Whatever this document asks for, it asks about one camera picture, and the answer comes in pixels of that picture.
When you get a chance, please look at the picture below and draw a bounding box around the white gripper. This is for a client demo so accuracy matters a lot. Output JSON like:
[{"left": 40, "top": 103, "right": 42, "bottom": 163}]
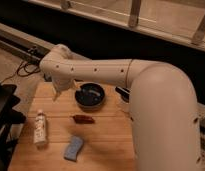
[{"left": 52, "top": 76, "right": 75, "bottom": 100}]

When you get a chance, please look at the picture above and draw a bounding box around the white plastic bottle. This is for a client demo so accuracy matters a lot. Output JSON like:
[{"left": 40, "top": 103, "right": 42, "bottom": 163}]
[{"left": 33, "top": 110, "right": 47, "bottom": 146}]

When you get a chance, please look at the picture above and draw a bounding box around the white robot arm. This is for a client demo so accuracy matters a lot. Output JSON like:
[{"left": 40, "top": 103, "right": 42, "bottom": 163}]
[{"left": 40, "top": 44, "right": 201, "bottom": 171}]

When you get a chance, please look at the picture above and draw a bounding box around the dark blue ceramic bowl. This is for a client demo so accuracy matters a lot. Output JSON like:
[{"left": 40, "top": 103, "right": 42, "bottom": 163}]
[{"left": 75, "top": 83, "right": 105, "bottom": 107}]

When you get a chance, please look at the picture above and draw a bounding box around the brown wooden block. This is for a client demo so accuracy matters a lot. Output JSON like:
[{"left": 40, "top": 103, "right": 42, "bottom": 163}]
[{"left": 73, "top": 115, "right": 95, "bottom": 124}]

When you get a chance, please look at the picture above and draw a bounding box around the wooden table board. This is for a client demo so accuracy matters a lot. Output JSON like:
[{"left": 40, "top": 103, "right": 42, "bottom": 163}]
[{"left": 8, "top": 82, "right": 135, "bottom": 171}]

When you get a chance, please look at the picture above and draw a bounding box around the black chair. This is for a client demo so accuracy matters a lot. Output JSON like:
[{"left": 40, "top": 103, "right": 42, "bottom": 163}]
[{"left": 0, "top": 84, "right": 26, "bottom": 171}]

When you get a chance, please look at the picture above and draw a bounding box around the blue sponge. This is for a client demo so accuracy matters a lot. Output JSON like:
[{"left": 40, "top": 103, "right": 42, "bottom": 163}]
[{"left": 63, "top": 136, "right": 84, "bottom": 162}]

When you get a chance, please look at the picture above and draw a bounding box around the black cable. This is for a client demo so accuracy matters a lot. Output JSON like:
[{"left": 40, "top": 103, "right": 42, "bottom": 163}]
[{"left": 0, "top": 46, "right": 47, "bottom": 84}]

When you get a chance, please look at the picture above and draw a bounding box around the grey metal rail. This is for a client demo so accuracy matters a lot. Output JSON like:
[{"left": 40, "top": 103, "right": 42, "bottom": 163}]
[{"left": 0, "top": 21, "right": 205, "bottom": 134}]

